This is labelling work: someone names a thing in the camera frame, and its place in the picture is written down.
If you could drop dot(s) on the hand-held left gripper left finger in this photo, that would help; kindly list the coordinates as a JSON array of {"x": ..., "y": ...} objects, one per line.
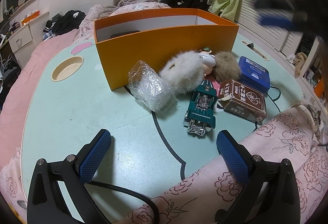
[{"x": 94, "y": 155}]

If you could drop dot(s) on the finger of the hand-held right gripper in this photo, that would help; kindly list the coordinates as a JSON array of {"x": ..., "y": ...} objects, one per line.
[
  {"x": 276, "y": 5},
  {"x": 279, "y": 23}
]

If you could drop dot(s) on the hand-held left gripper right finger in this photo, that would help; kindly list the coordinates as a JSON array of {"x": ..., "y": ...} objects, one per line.
[{"x": 233, "y": 157}]

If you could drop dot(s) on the green toy car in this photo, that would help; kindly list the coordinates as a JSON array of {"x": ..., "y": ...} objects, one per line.
[{"x": 201, "y": 108}]

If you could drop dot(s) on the blue tin box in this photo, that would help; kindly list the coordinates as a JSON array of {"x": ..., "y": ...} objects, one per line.
[{"x": 253, "y": 75}]

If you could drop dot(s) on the brown card box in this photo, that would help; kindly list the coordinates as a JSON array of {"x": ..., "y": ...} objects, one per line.
[{"x": 243, "y": 98}]

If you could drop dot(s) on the brown fur ball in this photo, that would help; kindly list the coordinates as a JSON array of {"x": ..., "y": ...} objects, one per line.
[{"x": 226, "y": 66}]

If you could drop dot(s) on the white figurine toy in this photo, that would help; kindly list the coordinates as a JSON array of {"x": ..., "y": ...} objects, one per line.
[{"x": 207, "y": 62}]

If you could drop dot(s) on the clear bubble wrap packet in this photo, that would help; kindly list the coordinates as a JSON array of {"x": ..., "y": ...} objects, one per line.
[{"x": 151, "y": 88}]

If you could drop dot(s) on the white fluffy fur piece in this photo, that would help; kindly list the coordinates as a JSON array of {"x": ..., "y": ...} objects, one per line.
[{"x": 179, "y": 73}]

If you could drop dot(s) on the orange cardboard box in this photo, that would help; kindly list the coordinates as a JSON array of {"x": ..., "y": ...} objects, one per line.
[{"x": 166, "y": 42}]

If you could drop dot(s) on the mint cartoon-print desktop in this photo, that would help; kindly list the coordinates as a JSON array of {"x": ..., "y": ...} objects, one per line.
[{"x": 76, "y": 111}]

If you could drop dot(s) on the white louvered door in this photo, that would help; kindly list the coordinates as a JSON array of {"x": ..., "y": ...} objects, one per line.
[{"x": 289, "y": 42}]

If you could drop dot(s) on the beige cloth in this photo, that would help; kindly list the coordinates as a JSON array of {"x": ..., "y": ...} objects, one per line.
[{"x": 299, "y": 62}]

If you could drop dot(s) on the pink rose-print blanket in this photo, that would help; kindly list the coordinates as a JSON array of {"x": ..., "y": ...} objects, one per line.
[{"x": 194, "y": 198}]

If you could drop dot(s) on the small orange bin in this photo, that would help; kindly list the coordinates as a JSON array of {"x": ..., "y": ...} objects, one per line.
[{"x": 319, "y": 89}]

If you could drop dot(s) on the large black clothes pile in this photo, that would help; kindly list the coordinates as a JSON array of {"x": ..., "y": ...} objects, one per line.
[{"x": 184, "y": 0}]

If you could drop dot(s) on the black striped clothes pile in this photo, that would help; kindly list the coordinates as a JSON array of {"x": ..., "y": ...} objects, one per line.
[{"x": 66, "y": 20}]

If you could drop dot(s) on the white drawer cabinet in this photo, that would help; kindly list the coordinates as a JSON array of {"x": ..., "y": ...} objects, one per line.
[{"x": 21, "y": 37}]

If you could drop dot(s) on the pink rumpled quilt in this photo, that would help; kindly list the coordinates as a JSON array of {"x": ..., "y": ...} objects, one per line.
[{"x": 102, "y": 12}]

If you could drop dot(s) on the orange tissue box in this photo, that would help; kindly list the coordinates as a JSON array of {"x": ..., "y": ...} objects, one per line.
[{"x": 30, "y": 18}]

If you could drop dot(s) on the brown knit cloth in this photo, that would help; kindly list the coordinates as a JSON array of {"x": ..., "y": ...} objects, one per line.
[{"x": 123, "y": 1}]

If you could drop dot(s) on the round mirror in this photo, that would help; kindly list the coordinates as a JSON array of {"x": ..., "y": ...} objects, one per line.
[{"x": 22, "y": 0}]

